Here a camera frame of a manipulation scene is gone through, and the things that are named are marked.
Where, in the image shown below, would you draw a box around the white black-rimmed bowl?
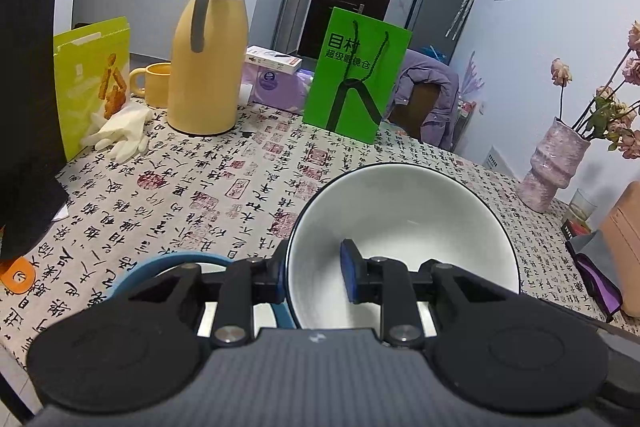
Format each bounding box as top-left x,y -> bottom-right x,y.
285,164 -> 521,329
149,258 -> 264,346

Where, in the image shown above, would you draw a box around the blue bowl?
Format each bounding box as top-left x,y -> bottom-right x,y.
105,249 -> 302,332

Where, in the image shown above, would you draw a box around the calligraphy print tablecloth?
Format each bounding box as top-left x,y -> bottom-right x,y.
0,93 -> 640,373

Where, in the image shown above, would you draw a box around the grey purple cloth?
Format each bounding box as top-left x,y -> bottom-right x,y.
565,231 -> 623,323

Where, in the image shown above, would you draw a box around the red small box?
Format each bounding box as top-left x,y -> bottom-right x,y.
561,219 -> 591,241

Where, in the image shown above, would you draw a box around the pink laptop case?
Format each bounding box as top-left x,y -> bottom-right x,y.
600,181 -> 640,319

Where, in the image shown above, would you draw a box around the drinking glass with straw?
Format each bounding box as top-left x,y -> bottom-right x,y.
567,188 -> 597,222

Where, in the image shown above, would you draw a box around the wooden chair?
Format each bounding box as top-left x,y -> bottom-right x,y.
388,83 -> 439,141

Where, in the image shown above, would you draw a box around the purple tissue pack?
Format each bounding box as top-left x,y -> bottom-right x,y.
242,63 -> 314,115

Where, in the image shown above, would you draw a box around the white rubber gloves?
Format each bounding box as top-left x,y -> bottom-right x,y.
80,102 -> 154,164

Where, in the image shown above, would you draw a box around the green paper shopping bag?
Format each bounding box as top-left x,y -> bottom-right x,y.
303,8 -> 411,144

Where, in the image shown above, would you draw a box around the purple puffer jacket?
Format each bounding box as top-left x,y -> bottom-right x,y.
384,50 -> 459,150

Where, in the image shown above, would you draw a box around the white flat box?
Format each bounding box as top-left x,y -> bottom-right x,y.
245,46 -> 303,75

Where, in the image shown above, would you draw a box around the pink textured vase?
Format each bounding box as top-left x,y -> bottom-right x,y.
518,118 -> 590,213

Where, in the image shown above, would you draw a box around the yellow mug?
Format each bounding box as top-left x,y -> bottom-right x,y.
129,62 -> 171,108

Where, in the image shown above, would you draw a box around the orange tape roll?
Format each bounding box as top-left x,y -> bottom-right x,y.
0,257 -> 36,295

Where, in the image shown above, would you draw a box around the yellow thermos jug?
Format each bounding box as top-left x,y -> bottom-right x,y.
167,0 -> 248,136

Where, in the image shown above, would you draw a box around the black paper shopping bag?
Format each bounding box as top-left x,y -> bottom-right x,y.
0,0 -> 68,261

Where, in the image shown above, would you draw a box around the dried pink roses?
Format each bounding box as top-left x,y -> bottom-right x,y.
538,20 -> 639,168

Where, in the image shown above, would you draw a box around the yellow-green snack box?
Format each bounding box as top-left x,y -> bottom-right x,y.
53,16 -> 130,160

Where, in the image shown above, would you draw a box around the grey refrigerator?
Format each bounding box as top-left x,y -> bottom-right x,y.
405,0 -> 474,64

